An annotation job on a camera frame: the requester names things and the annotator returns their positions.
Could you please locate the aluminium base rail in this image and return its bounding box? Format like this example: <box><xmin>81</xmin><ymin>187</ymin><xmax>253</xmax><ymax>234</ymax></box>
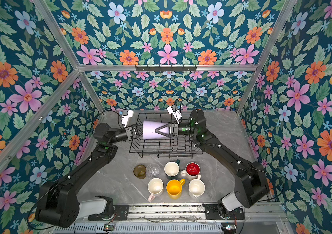
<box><xmin>49</xmin><ymin>202</ymin><xmax>294</xmax><ymax>234</ymax></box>

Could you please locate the lilac plastic cup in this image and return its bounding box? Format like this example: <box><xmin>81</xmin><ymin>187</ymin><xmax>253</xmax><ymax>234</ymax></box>
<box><xmin>143</xmin><ymin>121</ymin><xmax>169</xmax><ymax>140</ymax></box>

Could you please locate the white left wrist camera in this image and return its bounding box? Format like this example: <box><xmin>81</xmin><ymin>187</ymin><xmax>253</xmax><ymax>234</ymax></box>
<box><xmin>119</xmin><ymin>109</ymin><xmax>134</xmax><ymax>128</ymax></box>

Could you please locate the amber textured glass cup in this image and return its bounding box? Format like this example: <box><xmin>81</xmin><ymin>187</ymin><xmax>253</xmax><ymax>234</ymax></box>
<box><xmin>133</xmin><ymin>164</ymin><xmax>147</xmax><ymax>179</ymax></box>

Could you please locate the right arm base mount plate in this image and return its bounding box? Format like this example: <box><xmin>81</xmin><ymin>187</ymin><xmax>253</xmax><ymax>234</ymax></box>
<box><xmin>203</xmin><ymin>203</ymin><xmax>245</xmax><ymax>220</ymax></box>

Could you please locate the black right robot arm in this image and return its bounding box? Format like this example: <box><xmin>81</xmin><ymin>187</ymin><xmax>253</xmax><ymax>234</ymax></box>
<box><xmin>143</xmin><ymin>109</ymin><xmax>270</xmax><ymax>218</ymax></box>

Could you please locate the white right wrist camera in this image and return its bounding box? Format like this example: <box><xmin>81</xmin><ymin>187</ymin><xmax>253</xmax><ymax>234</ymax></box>
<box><xmin>167</xmin><ymin>105</ymin><xmax>182</xmax><ymax>124</ymax></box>

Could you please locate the black hook rail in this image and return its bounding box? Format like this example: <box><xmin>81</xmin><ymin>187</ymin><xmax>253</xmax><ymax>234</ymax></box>
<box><xmin>135</xmin><ymin>65</ymin><xmax>197</xmax><ymax>72</ymax></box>

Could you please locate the dark green mug white inside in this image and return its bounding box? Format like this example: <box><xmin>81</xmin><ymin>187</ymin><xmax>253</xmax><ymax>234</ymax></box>
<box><xmin>164</xmin><ymin>160</ymin><xmax>180</xmax><ymax>180</ymax></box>

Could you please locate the black wire dish rack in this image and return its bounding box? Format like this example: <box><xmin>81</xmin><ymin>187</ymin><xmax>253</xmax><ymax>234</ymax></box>
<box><xmin>129</xmin><ymin>112</ymin><xmax>203</xmax><ymax>158</ymax></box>

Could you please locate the cream mug pink handle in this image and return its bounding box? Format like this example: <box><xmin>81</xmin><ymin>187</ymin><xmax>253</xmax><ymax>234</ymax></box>
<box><xmin>147</xmin><ymin>178</ymin><xmax>164</xmax><ymax>202</ymax></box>

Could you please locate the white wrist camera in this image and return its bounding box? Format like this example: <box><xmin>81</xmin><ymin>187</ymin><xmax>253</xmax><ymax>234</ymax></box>
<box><xmin>167</xmin><ymin>105</ymin><xmax>182</xmax><ymax>124</ymax></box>
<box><xmin>119</xmin><ymin>109</ymin><xmax>134</xmax><ymax>128</ymax></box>

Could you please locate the yellow mug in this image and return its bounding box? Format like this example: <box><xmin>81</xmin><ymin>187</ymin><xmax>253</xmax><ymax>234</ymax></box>
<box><xmin>166</xmin><ymin>179</ymin><xmax>185</xmax><ymax>200</ymax></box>

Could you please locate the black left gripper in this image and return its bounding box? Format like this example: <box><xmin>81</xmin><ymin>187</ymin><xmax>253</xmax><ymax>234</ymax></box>
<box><xmin>108</xmin><ymin>124</ymin><xmax>149</xmax><ymax>146</ymax></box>

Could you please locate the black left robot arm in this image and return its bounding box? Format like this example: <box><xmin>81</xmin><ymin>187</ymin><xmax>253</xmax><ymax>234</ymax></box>
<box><xmin>35</xmin><ymin>123</ymin><xmax>141</xmax><ymax>228</ymax></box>

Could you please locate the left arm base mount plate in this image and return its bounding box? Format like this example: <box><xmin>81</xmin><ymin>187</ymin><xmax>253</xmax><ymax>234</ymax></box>
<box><xmin>88</xmin><ymin>205</ymin><xmax>130</xmax><ymax>221</ymax></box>

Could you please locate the clear glass cup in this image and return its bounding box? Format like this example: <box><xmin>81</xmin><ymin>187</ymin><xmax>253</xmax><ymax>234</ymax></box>
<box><xmin>146</xmin><ymin>163</ymin><xmax>161</xmax><ymax>178</ymax></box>

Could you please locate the aluminium frame post left rear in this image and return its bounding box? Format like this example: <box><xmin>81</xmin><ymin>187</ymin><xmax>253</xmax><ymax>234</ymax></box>
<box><xmin>34</xmin><ymin>1</ymin><xmax>104</xmax><ymax>112</ymax></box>

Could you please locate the aluminium frame post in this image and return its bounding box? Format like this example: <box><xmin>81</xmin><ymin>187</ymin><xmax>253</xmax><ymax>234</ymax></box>
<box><xmin>236</xmin><ymin>0</ymin><xmax>297</xmax><ymax>116</ymax></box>
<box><xmin>34</xmin><ymin>1</ymin><xmax>104</xmax><ymax>112</ymax></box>

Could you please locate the aluminium frame post right rear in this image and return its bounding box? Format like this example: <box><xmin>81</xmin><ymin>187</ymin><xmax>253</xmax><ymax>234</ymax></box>
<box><xmin>236</xmin><ymin>0</ymin><xmax>297</xmax><ymax>116</ymax></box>

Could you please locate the white mug red inside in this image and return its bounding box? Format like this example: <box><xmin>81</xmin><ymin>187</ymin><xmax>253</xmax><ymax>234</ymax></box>
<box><xmin>180</xmin><ymin>162</ymin><xmax>201</xmax><ymax>180</ymax></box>

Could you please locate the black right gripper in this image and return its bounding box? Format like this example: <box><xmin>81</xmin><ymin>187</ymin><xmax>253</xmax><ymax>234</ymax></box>
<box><xmin>157</xmin><ymin>120</ymin><xmax>199</xmax><ymax>142</ymax></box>

